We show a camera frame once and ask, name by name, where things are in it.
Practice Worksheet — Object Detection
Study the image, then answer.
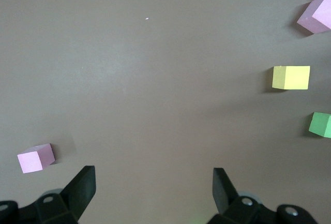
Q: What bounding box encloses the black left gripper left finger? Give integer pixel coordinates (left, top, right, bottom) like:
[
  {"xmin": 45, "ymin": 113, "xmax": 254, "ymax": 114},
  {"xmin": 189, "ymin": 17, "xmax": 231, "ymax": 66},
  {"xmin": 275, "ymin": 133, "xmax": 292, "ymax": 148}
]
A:
[{"xmin": 0, "ymin": 166, "xmax": 97, "ymax": 224}]

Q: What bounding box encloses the yellow foam cube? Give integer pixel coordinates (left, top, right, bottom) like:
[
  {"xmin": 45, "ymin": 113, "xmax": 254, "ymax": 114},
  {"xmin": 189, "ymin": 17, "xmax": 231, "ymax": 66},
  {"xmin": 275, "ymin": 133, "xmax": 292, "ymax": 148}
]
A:
[{"xmin": 272, "ymin": 65, "xmax": 311, "ymax": 91}]

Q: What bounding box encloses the pink foam cube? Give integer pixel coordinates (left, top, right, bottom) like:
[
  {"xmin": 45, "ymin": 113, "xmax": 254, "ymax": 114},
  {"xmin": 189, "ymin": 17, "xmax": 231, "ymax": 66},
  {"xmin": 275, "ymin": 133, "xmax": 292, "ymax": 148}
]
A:
[{"xmin": 296, "ymin": 0, "xmax": 331, "ymax": 35}]

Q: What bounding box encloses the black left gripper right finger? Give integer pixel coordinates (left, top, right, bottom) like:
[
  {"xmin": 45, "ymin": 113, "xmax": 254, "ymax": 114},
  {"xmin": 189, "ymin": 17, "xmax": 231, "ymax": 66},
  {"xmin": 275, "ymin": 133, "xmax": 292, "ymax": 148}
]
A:
[{"xmin": 208, "ymin": 167, "xmax": 318, "ymax": 224}]

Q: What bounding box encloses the pale mauve foam cube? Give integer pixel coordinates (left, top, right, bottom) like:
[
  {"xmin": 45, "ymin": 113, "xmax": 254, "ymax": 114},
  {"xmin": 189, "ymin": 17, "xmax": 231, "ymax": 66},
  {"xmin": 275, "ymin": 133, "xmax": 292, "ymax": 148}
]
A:
[{"xmin": 17, "ymin": 143, "xmax": 56, "ymax": 174}]

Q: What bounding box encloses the green foam cube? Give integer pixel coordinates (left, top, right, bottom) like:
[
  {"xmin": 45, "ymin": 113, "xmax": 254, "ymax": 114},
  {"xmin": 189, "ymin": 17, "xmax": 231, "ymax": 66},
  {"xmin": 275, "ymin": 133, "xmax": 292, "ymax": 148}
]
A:
[{"xmin": 308, "ymin": 112, "xmax": 331, "ymax": 139}]

